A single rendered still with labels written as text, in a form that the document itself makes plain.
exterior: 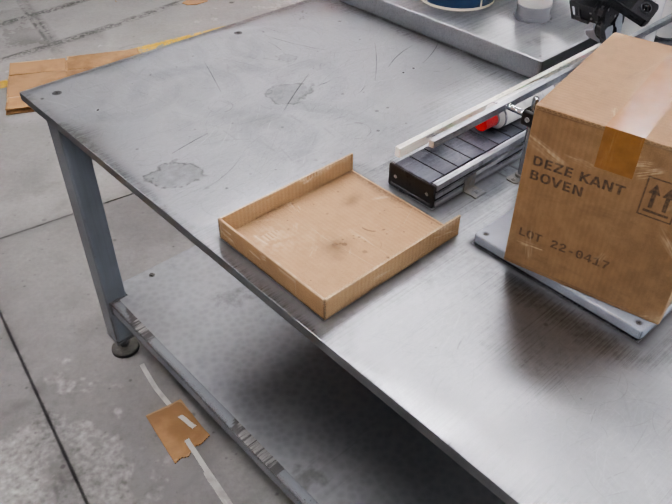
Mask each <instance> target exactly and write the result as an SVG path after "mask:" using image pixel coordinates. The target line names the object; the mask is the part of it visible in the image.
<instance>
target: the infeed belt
mask: <svg viewBox="0 0 672 504"><path fill-rule="evenodd" d="M654 42H657V43H661V44H665V45H669V46H672V40H661V39H658V38H656V37H655V39H654ZM526 129H527V126H524V125H522V124H521V118H519V119H517V120H515V121H514V122H512V123H510V124H508V125H506V126H504V127H502V128H500V129H496V128H493V127H491V128H489V129H487V130H485V131H479V130H477V129H476V128H475V127H473V128H471V129H469V130H468V131H466V132H464V133H462V134H460V135H458V136H456V137H454V138H453V139H451V140H449V141H447V142H445V143H443V144H441V145H439V146H437V147H436V148H434V149H433V148H431V147H429V146H427V147H425V148H424V149H421V150H419V151H417V152H415V153H413V154H412V155H410V156H408V157H406V158H404V159H402V160H400V161H398V162H396V163H395V166H397V167H399V168H401V169H403V170H404V171H406V172H408V173H410V174H411V175H413V176H415V177H417V178H419V179H420V180H422V181H424V182H426V183H427V184H432V183H433V182H435V181H437V180H439V179H440V178H442V177H444V176H446V175H447V174H449V173H451V172H453V171H454V170H456V169H458V168H460V167H461V166H463V165H465V164H467V163H468V162H470V161H472V160H474V159H475V158H477V157H479V156H481V155H483V154H484V153H486V152H488V151H490V150H491V149H493V148H495V147H497V146H498V145H500V144H502V143H504V142H505V141H507V140H509V139H511V138H512V137H514V136H516V135H518V134H519V133H521V132H523V131H525V130H526Z"/></svg>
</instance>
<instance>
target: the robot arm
mask: <svg viewBox="0 0 672 504"><path fill-rule="evenodd" d="M569 4H570V12H571V18H572V19H575V20H578V21H580V22H582V23H585V24H589V22H592V23H593V29H586V30H585V34H586V35H587V36H588V37H589V38H591V39H593V40H595V41H597V42H599V43H600V44H602V43H603V42H605V41H606V40H607V39H608V38H609V37H610V36H611V35H612V34H613V33H615V32H616V33H620V32H621V29H622V24H623V23H624V18H625V17H627V18H628V19H630V20H631V21H633V22H634V23H636V24H637V25H639V26H640V27H644V26H646V25H647V24H648V23H649V21H650V20H651V19H652V17H653V16H654V15H655V13H656V12H657V11H658V9H659V5H658V4H657V3H655V2H654V1H652V0H569ZM572 6H573V7H574V9H575V14H573V9H572Z"/></svg>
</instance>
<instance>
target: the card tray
mask: <svg viewBox="0 0 672 504"><path fill-rule="evenodd" d="M460 218H461V215H458V216H456V217H454V218H453V219H451V220H450V221H448V222H446V223H445V224H443V223H441V222H439V221H438V220H436V219H434V218H433V217H431V216H429V215H428V214H426V213H424V212H422V211H421V210H419V209H417V208H416V207H414V206H412V205H411V204H409V203H407V202H406V201H404V200H402V199H401V198H399V197H397V196H396V195H394V194H392V193H391V192H389V191H387V190H386V189H384V188H382V187H380V186H379V185H377V184H375V183H374V182H372V181H370V180H369V179H367V178H365V177H364V176H362V175H360V174H359V173H357V172H355V171H354V170H353V153H350V154H348V155H346V156H344V157H342V158H340V159H338V160H336V161H334V162H332V163H330V164H328V165H326V166H324V167H322V168H320V169H318V170H316V171H313V172H311V173H309V174H307V175H305V176H303V177H301V178H299V179H297V180H295V181H293V182H291V183H289V184H287V185H285V186H283V187H281V188H279V189H277V190H275V191H273V192H271V193H269V194H267V195H265V196H263V197H261V198H259V199H256V200H254V201H252V202H250V203H248V204H246V205H244V206H242V207H240V208H238V209H236V210H234V211H232V212H230V213H228V214H226V215H224V216H222V217H220V218H218V223H219V231H220V238H222V239H223V240H224V241H225V242H227V243H228V244H229V245H231V246H232V247H233V248H234V249H236V250H237V251H238V252H239V253H241V254H242V255H243V256H244V257H246V258H247V259H248V260H249V261H251V262H252V263H253V264H254V265H256V266H257V267H258V268H259V269H261V270H262V271H263V272H264V273H266V274H267V275H268V276H270V277H271V278H272V279H273V280H275V281H276V282H277V283H278V284H280V285H281V286H282V287H283V288H285V289H286V290H287V291H288V292H290V293H291V294H292V295H293V296H295V297H296V298H297V299H298V300H300V301H301V302H302V303H303V304H305V305H306V306H307V307H309V308H310V309H311V310H312V311H314V312H315V313H316V314H317V315H319V316H320V317H321V318H322V319H324V320H326V319H327V318H329V317H331V316H332V315H334V314H335V313H337V312H338V311H340V310H341V309H343V308H345V307H346V306H348V305H349V304H351V303H352V302H354V301H355V300H357V299H359V298H360V297H362V296H363V295H365V294H366V293H368V292H369V291H371V290H373V289H374V288H376V287H377V286H379V285H380V284H382V283H383V282H385V281H386V280H388V279H390V278H391V277H393V276H394V275H396V274H397V273H399V272H400V271H402V270H404V269H405V268H407V267H408V266H410V265H411V264H413V263H414V262H416V261H418V260H419V259H421V258H422V257H424V256H425V255H427V254H428V253H430V252H432V251H433V250H435V249H436V248H438V247H439V246H441V245H442V244H444V243H445V242H447V241H449V240H450V239H452V238H453V237H455V236H456V235H458V231H459V224H460Z"/></svg>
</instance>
